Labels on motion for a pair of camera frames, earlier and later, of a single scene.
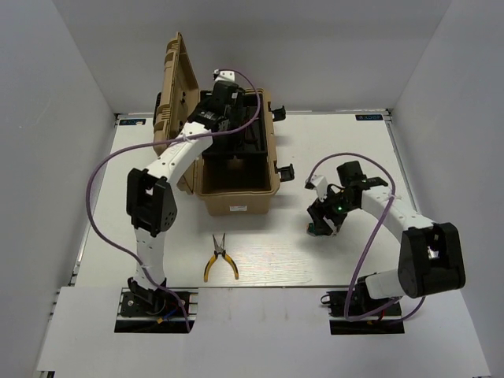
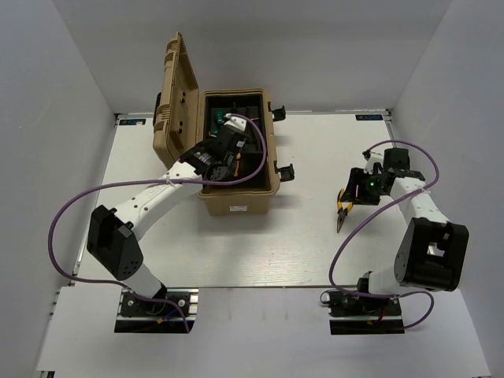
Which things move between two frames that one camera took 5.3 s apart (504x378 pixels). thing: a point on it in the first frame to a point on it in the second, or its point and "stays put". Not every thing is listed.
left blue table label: (127, 122) stays put
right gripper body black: (335, 206) to (369, 190)
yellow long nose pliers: (217, 251) to (238, 157)
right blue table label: (368, 117) stays put
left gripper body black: (235, 116) to (230, 165)
